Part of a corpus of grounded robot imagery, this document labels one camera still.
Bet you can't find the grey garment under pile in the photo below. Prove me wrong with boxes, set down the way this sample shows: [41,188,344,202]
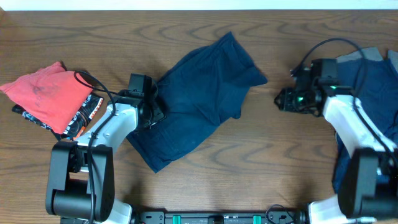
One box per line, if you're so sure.
[336,47,397,72]

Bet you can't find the blue denim garment pile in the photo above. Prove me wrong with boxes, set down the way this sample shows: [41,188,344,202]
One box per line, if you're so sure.
[331,57,398,195]

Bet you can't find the dark navy shorts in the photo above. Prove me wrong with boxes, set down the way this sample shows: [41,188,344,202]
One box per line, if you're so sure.
[127,32,268,173]

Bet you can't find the folded red shirt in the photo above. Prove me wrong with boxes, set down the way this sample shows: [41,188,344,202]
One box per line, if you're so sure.
[1,62,92,134]

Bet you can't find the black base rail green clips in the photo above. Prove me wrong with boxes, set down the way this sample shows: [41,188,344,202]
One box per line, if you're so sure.
[129,204,310,224]

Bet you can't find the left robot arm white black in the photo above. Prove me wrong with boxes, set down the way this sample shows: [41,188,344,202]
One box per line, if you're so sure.
[45,73,165,223]

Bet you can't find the folded black printed shirt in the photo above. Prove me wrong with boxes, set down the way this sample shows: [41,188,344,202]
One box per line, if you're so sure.
[12,93,104,141]

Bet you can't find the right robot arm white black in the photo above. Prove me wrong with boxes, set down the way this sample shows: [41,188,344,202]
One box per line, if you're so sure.
[274,59,397,223]

